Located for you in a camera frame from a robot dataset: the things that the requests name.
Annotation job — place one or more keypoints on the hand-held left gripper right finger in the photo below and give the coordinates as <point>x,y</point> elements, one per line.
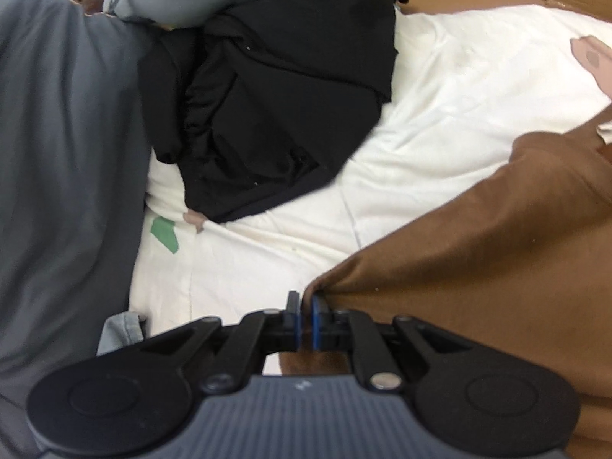
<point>317,330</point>

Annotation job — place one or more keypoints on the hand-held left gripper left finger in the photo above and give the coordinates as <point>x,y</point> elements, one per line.
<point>297,330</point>

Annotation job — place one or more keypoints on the brown printed t-shirt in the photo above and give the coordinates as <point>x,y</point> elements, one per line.
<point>478,272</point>

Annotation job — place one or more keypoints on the blue-grey denim garment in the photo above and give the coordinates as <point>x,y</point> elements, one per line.
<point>119,334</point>

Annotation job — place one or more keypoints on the black jacket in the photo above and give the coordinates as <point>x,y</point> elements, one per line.
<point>277,105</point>

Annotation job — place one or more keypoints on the cream printed bed sheet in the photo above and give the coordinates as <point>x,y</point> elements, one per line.
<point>430,81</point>

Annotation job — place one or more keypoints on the dark grey duvet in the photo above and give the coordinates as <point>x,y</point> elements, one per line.
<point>62,177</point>

